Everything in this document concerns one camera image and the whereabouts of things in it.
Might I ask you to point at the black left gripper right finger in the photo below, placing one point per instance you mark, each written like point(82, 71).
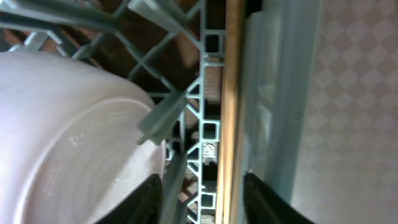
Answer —
point(263, 206)

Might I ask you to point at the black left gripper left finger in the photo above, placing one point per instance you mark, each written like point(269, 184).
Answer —
point(142, 206)

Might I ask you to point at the wooden chopstick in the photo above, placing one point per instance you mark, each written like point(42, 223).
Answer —
point(229, 103)

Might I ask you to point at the pink bowl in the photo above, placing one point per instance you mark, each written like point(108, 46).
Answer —
point(70, 142)

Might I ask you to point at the grey dishwasher rack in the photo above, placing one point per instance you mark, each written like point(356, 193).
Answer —
point(176, 58)

